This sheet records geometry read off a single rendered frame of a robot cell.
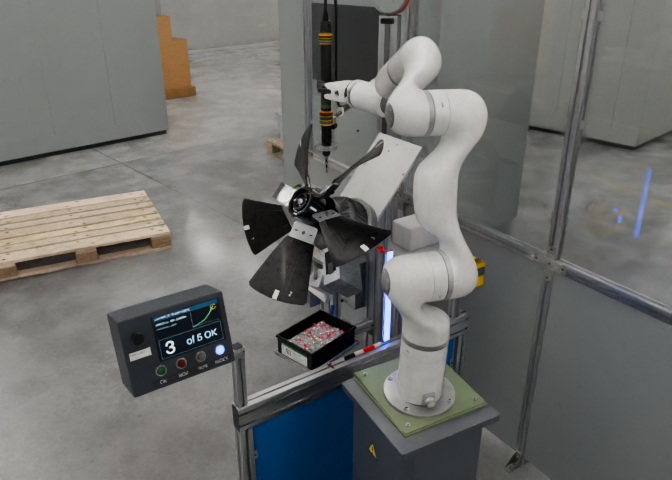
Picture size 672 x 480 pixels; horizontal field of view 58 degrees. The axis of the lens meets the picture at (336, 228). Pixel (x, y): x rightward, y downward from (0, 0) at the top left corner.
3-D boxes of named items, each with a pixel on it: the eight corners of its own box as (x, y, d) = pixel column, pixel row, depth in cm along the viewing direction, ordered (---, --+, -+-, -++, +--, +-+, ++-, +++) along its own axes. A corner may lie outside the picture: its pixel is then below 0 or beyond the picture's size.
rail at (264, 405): (459, 327, 221) (460, 308, 218) (467, 332, 218) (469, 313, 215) (233, 424, 175) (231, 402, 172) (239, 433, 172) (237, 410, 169)
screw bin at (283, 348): (320, 325, 217) (320, 308, 214) (356, 343, 207) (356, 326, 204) (276, 352, 202) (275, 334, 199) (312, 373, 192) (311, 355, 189)
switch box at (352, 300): (382, 300, 270) (383, 256, 261) (354, 310, 262) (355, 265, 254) (369, 291, 277) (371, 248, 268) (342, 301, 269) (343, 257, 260)
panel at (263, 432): (440, 470, 245) (453, 332, 218) (443, 472, 244) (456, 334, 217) (259, 576, 203) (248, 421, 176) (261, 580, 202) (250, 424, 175)
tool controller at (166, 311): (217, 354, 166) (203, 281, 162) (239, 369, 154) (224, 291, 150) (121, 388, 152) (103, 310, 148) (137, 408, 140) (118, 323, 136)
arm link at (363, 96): (367, 73, 179) (345, 93, 177) (395, 80, 169) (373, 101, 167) (378, 95, 184) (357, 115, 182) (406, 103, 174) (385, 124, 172)
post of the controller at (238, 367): (243, 399, 173) (239, 341, 165) (248, 405, 171) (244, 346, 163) (234, 403, 172) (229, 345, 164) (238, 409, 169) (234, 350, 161)
